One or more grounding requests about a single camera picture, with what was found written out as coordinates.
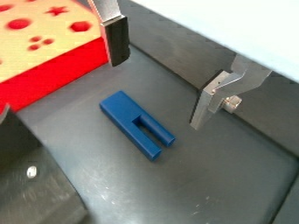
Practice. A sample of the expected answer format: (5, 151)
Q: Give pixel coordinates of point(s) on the red shape-sorter block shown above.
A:
(50, 46)

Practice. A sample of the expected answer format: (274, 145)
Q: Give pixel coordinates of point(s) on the black curved fixture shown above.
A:
(36, 193)

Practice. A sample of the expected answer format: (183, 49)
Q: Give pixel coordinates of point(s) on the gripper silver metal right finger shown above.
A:
(220, 93)

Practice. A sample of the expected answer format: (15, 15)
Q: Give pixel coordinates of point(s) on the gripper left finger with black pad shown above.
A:
(114, 29)

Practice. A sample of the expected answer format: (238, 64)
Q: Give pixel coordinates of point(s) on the blue square-circle object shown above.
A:
(128, 116)

